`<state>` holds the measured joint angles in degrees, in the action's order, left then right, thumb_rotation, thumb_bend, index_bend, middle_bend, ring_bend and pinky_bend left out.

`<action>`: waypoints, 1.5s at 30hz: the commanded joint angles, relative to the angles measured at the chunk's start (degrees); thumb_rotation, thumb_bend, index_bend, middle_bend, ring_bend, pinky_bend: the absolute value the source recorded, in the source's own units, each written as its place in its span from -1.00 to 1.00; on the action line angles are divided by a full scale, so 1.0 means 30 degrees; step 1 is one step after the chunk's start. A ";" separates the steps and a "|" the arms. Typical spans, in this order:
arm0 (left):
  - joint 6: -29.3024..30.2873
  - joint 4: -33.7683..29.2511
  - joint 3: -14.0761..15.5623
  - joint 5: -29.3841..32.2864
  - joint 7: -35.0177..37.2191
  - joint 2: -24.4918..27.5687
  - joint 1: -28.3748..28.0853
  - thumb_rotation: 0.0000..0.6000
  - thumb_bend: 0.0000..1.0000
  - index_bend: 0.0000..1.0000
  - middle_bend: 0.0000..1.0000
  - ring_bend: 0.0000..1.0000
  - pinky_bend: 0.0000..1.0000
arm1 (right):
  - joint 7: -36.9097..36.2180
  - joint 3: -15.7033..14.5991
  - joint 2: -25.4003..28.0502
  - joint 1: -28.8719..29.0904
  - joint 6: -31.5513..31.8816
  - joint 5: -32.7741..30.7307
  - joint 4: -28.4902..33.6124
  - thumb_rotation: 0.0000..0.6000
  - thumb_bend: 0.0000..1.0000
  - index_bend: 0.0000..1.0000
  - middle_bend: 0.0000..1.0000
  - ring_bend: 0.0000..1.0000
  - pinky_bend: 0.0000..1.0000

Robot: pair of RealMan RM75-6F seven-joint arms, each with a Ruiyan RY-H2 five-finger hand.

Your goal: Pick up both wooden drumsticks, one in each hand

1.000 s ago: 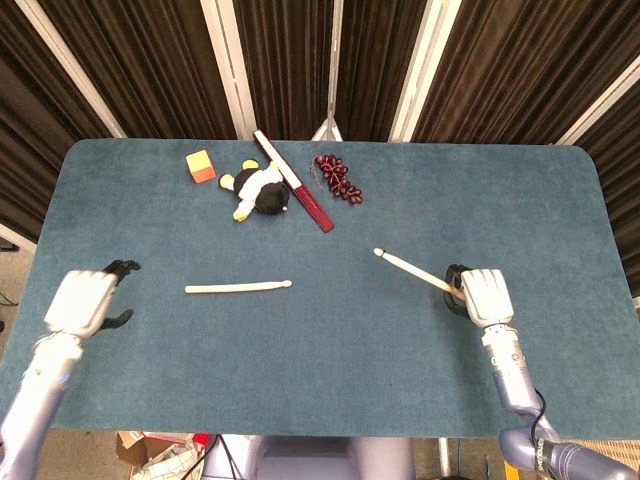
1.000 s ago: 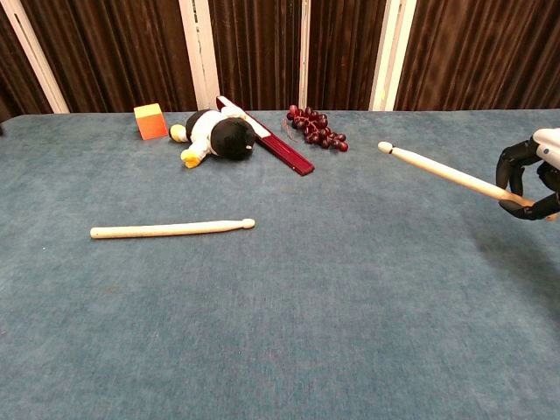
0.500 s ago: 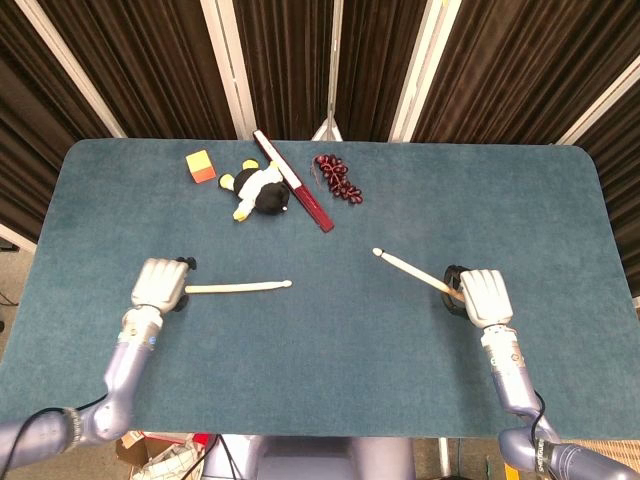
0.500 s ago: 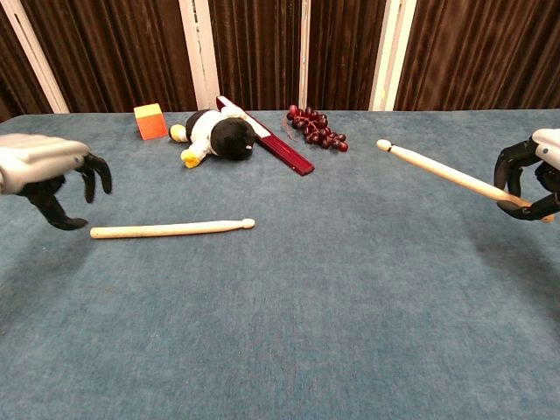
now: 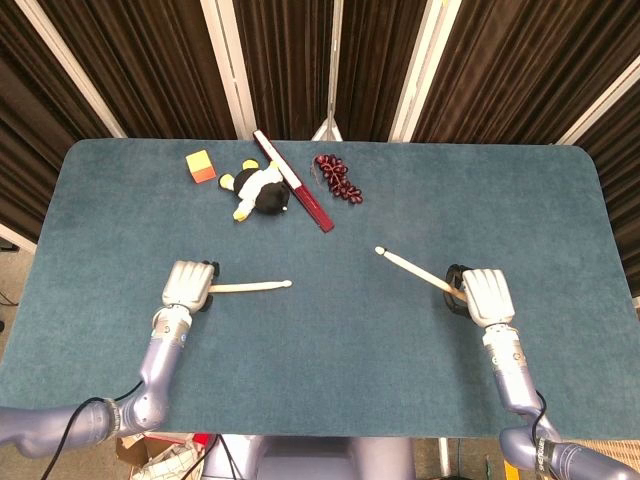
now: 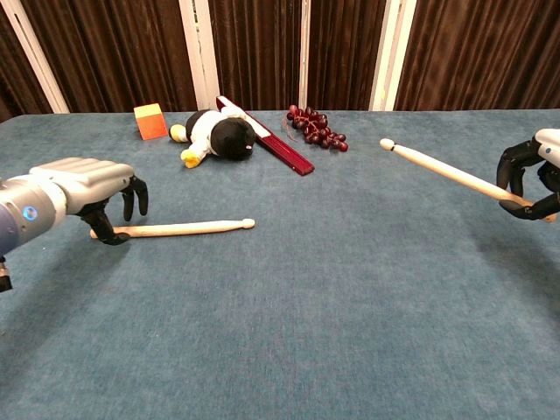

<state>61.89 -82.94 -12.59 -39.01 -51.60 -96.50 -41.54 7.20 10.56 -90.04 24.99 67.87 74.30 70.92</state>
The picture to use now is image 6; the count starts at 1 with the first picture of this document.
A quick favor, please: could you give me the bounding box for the yellow and orange cube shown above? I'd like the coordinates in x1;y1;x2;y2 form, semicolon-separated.
133;102;169;141

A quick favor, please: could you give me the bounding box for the white metal frame post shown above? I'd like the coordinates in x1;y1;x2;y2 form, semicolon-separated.
368;0;417;112
178;0;221;111
0;0;71;114

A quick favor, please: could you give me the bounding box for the brown pleated curtain panel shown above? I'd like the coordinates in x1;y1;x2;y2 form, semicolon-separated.
395;0;560;111
207;0;303;110
19;0;198;114
309;0;389;111
0;25;53;123

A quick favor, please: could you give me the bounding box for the blue table cloth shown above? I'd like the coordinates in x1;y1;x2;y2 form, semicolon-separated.
0;108;560;420

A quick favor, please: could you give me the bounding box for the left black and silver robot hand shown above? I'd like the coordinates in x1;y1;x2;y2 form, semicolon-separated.
28;157;150;246

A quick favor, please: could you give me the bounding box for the black white penguin plush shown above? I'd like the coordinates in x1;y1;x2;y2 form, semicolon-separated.
169;108;257;170

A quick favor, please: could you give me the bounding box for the dark red folding fan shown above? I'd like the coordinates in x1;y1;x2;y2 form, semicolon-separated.
215;95;316;177

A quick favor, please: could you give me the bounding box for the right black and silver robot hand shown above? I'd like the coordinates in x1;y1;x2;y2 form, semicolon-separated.
496;128;560;224

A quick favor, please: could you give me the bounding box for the dark red grape bunch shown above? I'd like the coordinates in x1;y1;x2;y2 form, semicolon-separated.
286;104;350;153

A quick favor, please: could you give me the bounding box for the thin white frame post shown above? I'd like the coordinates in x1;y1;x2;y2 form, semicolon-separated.
298;0;312;110

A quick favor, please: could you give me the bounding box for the pale wooden drumstick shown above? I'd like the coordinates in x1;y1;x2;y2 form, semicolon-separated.
89;218;256;240
379;137;559;224

